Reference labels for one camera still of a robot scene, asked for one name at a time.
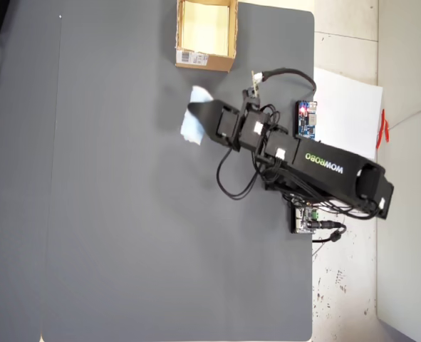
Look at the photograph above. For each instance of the grey table mat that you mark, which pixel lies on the grey table mat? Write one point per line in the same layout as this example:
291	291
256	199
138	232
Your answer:
124	231

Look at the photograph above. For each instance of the blue circuit board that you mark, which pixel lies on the blue circuit board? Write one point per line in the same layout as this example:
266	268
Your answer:
304	121

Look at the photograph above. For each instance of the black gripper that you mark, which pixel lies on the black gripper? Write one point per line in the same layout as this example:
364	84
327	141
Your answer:
245	132

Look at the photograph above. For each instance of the light blue block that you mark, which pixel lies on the light blue block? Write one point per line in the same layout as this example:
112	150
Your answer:
192	132

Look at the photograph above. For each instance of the white paper sheet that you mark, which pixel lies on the white paper sheet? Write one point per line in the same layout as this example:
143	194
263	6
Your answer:
345	114

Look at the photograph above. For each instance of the small wrist camera board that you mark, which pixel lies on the small wrist camera board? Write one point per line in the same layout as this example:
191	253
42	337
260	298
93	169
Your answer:
255	83

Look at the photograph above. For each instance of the black WOWROBO robot arm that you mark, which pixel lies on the black WOWROBO robot arm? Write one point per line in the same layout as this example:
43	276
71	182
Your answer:
331	171

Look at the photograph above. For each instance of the white green controller board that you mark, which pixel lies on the white green controller board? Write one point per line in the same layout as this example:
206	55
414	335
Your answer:
302	221

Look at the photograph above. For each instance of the open cardboard box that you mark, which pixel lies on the open cardboard box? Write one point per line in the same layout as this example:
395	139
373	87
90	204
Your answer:
210	60

